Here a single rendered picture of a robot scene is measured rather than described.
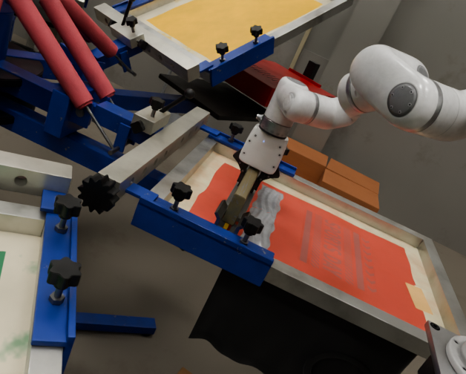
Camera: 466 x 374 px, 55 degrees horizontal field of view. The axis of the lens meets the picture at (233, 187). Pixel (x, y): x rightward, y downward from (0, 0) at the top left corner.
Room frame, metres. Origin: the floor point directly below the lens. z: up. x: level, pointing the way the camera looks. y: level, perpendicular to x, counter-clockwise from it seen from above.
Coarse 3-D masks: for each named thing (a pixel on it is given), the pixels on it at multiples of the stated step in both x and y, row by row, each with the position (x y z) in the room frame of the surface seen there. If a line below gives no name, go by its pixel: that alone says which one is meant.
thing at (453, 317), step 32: (192, 160) 1.13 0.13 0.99; (160, 192) 0.89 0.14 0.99; (320, 192) 1.34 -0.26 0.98; (384, 224) 1.33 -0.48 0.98; (288, 288) 0.79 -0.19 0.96; (320, 288) 0.80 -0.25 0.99; (448, 288) 1.06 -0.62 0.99; (352, 320) 0.79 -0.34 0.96; (384, 320) 0.79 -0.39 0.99; (448, 320) 0.93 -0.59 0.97; (416, 352) 0.78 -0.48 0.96
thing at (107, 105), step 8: (104, 104) 1.11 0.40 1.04; (112, 104) 1.13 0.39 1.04; (96, 112) 1.08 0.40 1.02; (104, 112) 1.08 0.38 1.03; (112, 112) 1.08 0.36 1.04; (120, 112) 1.10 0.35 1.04; (128, 112) 1.13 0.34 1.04; (104, 120) 1.08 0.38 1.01; (112, 120) 1.08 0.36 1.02; (120, 120) 1.08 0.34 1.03; (128, 120) 1.08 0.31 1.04; (112, 128) 1.08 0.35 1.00; (160, 128) 1.11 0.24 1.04; (128, 136) 1.08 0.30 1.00; (136, 136) 1.07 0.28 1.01; (144, 136) 1.07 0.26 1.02
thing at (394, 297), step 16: (208, 192) 1.06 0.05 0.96; (192, 208) 0.95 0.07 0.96; (208, 208) 0.98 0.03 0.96; (272, 240) 0.96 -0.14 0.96; (288, 240) 1.00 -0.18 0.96; (288, 256) 0.93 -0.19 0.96; (304, 272) 0.89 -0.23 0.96; (320, 272) 0.92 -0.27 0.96; (384, 272) 1.06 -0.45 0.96; (336, 288) 0.88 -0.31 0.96; (352, 288) 0.92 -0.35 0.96; (384, 288) 0.98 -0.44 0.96; (400, 288) 1.02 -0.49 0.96; (384, 304) 0.91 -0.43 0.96; (400, 304) 0.94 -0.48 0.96; (416, 320) 0.90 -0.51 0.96
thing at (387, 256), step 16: (224, 176) 1.20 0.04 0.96; (224, 192) 1.10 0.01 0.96; (256, 192) 1.19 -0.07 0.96; (288, 208) 1.18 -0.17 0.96; (304, 208) 1.24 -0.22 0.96; (320, 208) 1.29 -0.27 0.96; (288, 224) 1.08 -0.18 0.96; (352, 224) 1.28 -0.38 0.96; (384, 240) 1.26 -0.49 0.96; (384, 256) 1.16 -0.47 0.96; (400, 256) 1.20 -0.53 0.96; (400, 272) 1.10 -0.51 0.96
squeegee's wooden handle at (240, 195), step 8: (248, 168) 1.08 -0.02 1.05; (248, 176) 1.02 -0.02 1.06; (256, 176) 1.04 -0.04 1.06; (240, 184) 0.96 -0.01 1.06; (248, 184) 0.97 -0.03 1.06; (240, 192) 0.91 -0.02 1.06; (248, 192) 0.93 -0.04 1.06; (232, 200) 0.89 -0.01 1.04; (240, 200) 0.89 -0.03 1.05; (232, 208) 0.89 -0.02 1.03; (240, 208) 0.89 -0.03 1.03; (224, 216) 0.89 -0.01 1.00; (232, 216) 0.89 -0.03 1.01; (232, 224) 0.89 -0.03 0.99
